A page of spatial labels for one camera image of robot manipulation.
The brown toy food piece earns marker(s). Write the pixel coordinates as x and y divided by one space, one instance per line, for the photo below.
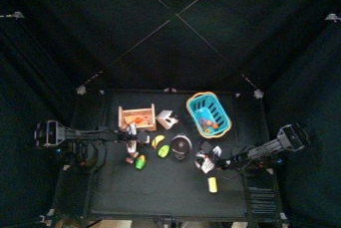
132 158

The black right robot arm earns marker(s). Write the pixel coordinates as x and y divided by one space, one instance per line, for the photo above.
271 146

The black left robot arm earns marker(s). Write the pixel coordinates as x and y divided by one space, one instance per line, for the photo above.
76 135

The wooden board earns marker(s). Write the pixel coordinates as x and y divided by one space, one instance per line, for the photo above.
137 117

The orange toy food piece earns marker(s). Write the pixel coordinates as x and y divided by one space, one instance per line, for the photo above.
140 120

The green toy corn cob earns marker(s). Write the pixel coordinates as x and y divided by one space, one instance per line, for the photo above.
141 162

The yellow toy banana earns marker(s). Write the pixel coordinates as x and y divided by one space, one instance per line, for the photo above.
157 141

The yellow toy block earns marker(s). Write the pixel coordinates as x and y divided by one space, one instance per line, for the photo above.
213 184

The black toy pot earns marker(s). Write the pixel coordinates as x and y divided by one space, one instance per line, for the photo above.
181 145

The green toy lime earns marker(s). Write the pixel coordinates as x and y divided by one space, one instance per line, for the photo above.
164 151

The orange toy food ball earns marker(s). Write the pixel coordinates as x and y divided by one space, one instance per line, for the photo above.
216 126

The brown toy food ball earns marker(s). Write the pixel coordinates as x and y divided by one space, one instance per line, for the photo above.
209 123

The purple toy food piece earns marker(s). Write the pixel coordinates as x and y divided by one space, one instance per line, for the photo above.
203 121

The teal basket with orange rim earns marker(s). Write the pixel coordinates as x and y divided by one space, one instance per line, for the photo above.
209 114

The white printed table label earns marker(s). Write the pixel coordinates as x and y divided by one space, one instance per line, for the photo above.
263 199

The metal frame corner bracket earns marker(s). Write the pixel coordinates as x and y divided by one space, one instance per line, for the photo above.
259 93
18 15
171 90
81 89
332 17

